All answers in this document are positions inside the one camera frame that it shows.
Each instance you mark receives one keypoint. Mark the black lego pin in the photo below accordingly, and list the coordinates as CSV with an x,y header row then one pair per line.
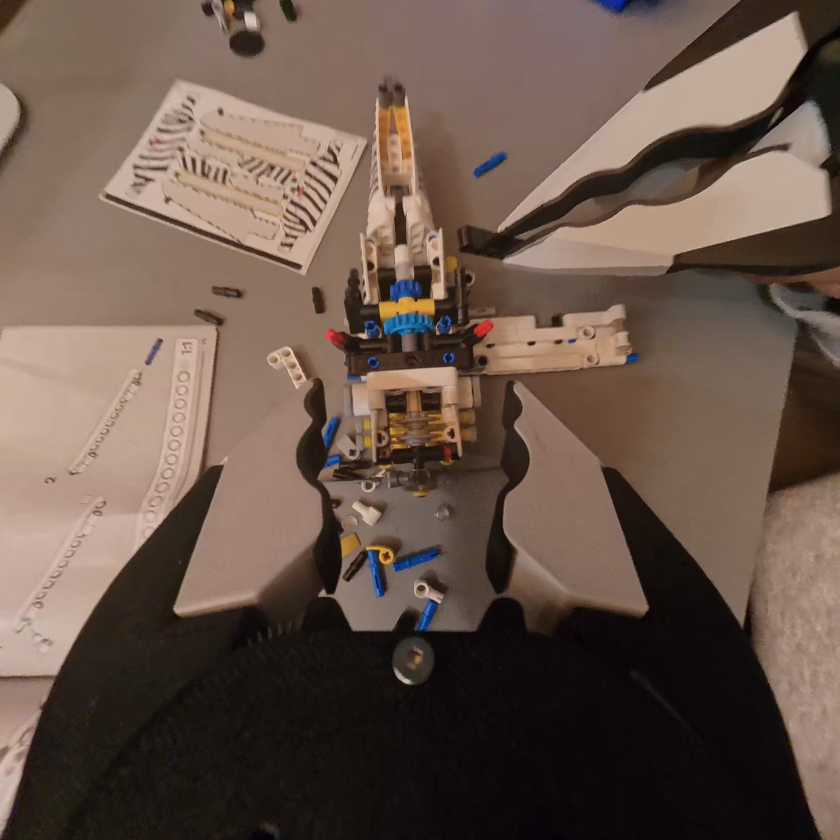
x,y
208,316
318,299
227,292

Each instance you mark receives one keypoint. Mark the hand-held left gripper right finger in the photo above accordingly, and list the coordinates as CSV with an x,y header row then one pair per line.
x,y
571,538

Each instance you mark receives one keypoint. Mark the lego instruction booklet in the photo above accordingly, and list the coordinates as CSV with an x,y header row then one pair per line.
x,y
65,426

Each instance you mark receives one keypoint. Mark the zebra striped lego helicopter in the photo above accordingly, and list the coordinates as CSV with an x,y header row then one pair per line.
x,y
410,358

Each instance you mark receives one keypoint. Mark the white tablet stand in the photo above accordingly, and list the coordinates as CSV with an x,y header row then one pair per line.
x,y
8,118

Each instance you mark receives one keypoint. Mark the pile of loose lego pieces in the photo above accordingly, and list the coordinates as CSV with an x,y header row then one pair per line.
x,y
380,558

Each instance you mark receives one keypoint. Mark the long black lego beam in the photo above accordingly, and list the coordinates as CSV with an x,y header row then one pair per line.
x,y
482,241

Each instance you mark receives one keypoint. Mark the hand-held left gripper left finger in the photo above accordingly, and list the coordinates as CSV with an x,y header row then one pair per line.
x,y
249,538

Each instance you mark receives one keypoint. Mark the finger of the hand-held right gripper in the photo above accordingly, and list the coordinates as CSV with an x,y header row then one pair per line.
x,y
656,229
656,111

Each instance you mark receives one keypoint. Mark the zebra sticker sheet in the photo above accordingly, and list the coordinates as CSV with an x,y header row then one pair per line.
x,y
243,177

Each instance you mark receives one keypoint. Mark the white angled lego beam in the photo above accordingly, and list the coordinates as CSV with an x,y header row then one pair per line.
x,y
289,364

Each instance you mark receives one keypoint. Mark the small black knob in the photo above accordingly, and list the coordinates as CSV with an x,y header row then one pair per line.
x,y
287,9

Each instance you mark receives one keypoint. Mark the white lego skid assembly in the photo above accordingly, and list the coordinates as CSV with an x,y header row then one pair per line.
x,y
551,341

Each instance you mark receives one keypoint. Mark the blue lego pin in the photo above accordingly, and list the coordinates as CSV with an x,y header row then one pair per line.
x,y
490,164

